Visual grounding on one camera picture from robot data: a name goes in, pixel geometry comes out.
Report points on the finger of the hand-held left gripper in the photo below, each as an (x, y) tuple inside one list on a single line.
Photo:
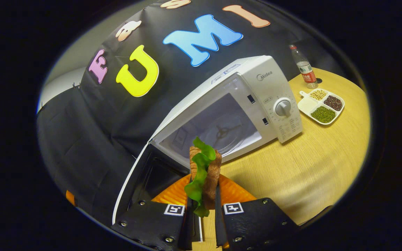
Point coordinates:
[(70, 198)]

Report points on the white microwave oven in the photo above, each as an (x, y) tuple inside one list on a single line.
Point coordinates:
[(277, 87)]

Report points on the white divided dish of beans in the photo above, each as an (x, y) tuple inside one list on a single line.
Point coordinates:
[(321, 111)]

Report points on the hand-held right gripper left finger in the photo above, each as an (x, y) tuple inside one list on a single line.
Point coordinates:
[(188, 233)]

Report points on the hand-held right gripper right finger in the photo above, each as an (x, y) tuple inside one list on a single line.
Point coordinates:
[(219, 226)]

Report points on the lettuce sandwich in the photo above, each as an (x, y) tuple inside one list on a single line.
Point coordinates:
[(211, 174)]

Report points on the plastic bottle with red label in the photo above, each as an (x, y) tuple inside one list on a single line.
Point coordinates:
[(305, 69)]

